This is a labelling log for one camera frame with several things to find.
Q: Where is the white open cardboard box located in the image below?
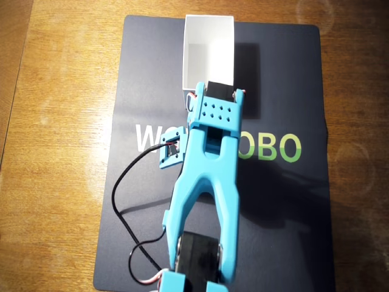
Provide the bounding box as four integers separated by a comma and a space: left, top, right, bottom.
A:
181, 14, 237, 111

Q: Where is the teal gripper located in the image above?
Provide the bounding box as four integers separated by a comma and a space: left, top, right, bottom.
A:
184, 112, 197, 130

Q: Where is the black mat with WOWROBO print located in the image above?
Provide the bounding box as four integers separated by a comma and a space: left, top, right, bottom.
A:
92, 14, 338, 292

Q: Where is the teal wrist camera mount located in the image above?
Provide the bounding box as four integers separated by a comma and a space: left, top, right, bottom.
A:
157, 126, 190, 170

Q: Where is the black camera cable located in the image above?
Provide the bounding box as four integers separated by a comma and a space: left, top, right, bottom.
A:
111, 142, 179, 285

